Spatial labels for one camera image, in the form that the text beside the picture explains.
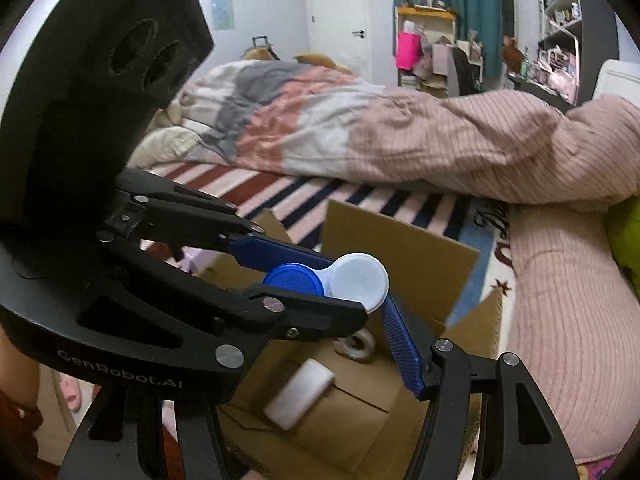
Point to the black chair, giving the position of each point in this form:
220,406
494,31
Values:
462,72

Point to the brown plush toy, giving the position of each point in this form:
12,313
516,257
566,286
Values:
513,55

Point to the pink slipper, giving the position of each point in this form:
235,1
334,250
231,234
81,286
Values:
70,395

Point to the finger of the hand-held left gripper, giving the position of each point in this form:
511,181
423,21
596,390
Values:
260,250
310,317

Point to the cardboard box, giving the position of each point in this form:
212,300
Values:
395,260

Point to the white door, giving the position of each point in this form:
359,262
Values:
337,15

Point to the clear tape roll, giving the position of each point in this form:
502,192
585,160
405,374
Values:
356,347

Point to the blue wall poster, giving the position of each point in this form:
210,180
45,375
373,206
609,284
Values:
223,13

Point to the white rectangular block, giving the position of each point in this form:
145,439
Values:
300,395

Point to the striped printed bed sheet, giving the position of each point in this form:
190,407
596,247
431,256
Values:
300,195

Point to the white wall shelf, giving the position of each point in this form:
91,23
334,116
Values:
562,25

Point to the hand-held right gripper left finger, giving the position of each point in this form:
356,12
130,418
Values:
145,440

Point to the person's left forearm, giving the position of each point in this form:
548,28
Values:
17,400

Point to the blue and white contact lens case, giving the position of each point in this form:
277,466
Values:
345,280

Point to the cabinet with yellow top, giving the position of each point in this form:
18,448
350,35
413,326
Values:
425,50

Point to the white headboard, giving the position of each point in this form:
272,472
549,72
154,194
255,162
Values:
617,80

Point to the pink bag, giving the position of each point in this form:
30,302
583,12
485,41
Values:
407,50

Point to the cream blanket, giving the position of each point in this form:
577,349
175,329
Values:
160,142

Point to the pink patchwork striped duvet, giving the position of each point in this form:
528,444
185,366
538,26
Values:
450,135

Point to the tan plush toy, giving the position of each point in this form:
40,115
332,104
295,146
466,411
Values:
320,60

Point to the green plush toy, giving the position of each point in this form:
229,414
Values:
625,240

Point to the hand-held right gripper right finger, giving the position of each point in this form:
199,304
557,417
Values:
402,355

